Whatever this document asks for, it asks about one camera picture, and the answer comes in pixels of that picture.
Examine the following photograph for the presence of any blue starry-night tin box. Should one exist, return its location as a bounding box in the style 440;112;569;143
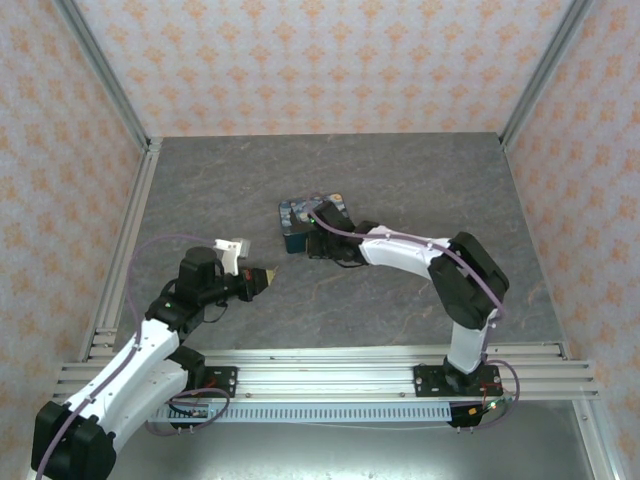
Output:
278;193;350;256

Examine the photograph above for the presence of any small left circuit board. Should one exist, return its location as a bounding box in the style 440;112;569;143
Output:
172;399;220;420

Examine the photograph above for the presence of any small circuit board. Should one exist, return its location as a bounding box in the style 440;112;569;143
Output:
468;398;504;417
172;399;220;420

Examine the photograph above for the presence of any small right circuit board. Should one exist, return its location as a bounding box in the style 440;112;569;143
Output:
468;398;504;417

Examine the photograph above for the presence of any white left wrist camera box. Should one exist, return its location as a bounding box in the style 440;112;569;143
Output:
211;236;254;277

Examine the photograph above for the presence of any aluminium side rail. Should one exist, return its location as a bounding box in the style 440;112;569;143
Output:
79;139;162;362

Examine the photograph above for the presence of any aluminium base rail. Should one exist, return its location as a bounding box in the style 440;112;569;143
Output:
53;341;600;402

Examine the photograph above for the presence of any white slotted cable duct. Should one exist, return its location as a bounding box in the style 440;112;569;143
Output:
149;401;455;425

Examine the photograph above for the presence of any aluminium frame post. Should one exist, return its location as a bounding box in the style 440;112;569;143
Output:
498;0;597;147
53;0;152;151

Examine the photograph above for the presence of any aluminium lower frame rail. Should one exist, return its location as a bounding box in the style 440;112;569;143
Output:
573;399;629;480

